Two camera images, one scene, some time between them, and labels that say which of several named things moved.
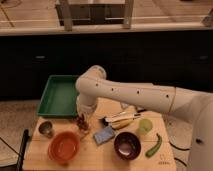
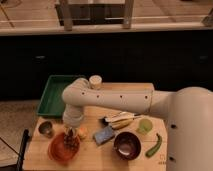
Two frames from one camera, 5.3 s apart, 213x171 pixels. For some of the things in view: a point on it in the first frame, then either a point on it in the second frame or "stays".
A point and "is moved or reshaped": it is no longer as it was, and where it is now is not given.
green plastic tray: [59, 96] stays
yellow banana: [118, 124] stays
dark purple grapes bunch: [82, 123] is moved or reshaped
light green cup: [145, 126] stays
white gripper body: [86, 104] to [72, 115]
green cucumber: [153, 150] stays
